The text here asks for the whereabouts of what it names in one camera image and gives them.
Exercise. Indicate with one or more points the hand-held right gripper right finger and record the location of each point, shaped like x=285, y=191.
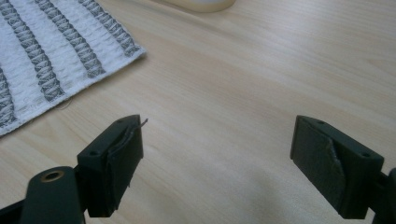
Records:
x=334, y=165

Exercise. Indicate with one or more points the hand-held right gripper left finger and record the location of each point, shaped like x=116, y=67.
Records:
x=113, y=168

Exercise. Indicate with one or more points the white grey striped towel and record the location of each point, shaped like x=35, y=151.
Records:
x=51, y=53

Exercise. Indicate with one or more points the cream round object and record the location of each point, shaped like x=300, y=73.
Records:
x=204, y=4

